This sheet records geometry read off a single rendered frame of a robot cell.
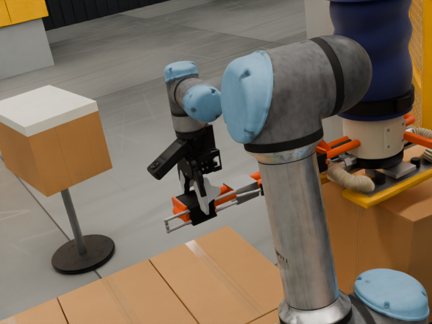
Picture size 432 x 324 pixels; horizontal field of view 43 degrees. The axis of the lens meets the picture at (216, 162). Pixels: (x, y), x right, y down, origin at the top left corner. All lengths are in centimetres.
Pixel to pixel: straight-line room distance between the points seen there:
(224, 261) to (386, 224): 83
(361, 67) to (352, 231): 106
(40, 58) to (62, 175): 584
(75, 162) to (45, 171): 17
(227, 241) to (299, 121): 169
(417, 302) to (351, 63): 40
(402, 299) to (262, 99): 41
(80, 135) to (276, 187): 225
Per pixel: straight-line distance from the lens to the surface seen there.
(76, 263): 346
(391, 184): 159
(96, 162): 304
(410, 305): 93
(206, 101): 109
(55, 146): 291
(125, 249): 350
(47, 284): 342
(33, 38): 864
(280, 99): 72
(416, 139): 160
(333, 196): 181
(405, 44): 154
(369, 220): 171
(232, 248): 234
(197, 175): 126
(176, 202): 134
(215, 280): 218
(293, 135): 73
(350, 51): 78
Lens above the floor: 187
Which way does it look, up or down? 25 degrees down
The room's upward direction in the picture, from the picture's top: 9 degrees counter-clockwise
